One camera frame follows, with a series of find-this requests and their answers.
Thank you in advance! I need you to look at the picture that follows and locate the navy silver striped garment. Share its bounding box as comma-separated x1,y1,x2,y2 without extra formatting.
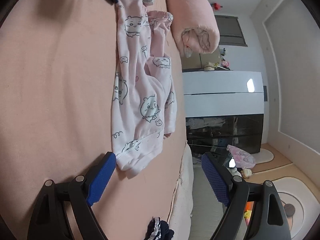
144,217,175,240

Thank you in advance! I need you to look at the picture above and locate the pink cartoon print pajama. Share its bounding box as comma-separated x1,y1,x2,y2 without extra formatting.
112,0,177,178

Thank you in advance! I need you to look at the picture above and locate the round white floor mat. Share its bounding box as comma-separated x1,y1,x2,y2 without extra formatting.
269,176,319,239

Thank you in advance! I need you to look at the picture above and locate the pink patterned bag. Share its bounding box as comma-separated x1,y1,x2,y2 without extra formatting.
227,145,256,170

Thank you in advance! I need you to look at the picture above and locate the peach bed sheet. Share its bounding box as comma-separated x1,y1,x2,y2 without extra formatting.
1,0,186,239

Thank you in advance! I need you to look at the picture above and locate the beige mattress pad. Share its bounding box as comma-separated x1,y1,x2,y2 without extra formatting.
168,144,194,240

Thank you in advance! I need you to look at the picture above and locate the rolled pink blanket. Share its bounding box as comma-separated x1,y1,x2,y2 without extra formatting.
166,0,220,57

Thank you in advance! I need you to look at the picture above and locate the white black cabinet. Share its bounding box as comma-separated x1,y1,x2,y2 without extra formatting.
183,70,264,156

